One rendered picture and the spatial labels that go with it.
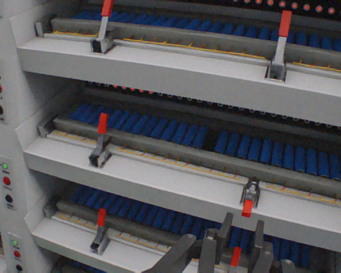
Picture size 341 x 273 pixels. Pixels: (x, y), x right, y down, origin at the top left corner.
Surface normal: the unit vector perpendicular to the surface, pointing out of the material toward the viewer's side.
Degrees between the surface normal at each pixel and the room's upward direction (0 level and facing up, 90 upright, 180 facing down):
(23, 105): 90
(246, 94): 108
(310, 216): 18
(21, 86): 90
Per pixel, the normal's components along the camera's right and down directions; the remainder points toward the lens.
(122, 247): 0.00, -0.78
